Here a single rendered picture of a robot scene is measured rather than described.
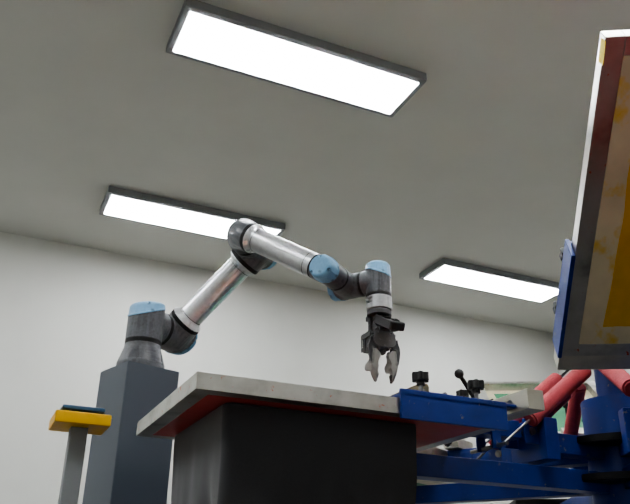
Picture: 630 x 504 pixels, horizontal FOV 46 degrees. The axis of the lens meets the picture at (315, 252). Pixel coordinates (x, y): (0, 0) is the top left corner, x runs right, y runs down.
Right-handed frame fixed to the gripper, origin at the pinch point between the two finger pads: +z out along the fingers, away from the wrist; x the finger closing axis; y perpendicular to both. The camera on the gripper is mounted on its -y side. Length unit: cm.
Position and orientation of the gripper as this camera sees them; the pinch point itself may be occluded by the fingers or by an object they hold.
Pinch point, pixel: (384, 377)
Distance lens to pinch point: 212.0
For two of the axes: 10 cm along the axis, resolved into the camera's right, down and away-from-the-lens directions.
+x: -9.1, -1.8, -3.7
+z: -0.1, 9.1, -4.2
